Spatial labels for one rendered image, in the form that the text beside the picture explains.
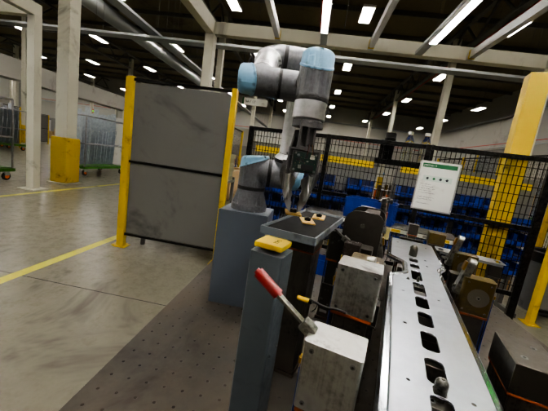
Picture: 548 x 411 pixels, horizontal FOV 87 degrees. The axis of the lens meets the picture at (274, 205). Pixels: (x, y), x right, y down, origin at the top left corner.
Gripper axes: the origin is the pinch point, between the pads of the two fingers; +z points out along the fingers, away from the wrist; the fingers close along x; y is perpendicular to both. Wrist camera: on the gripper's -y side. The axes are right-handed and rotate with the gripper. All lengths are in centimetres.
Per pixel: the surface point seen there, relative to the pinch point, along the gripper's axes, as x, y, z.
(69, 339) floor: -121, -97, 122
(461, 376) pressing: 32.1, 24.7, 22.0
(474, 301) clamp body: 63, -16, 24
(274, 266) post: -3.2, 17.0, 9.9
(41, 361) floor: -123, -76, 122
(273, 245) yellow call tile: -3.9, 16.1, 6.1
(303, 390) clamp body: 3.7, 30.5, 24.2
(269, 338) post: -2.0, 17.0, 25.1
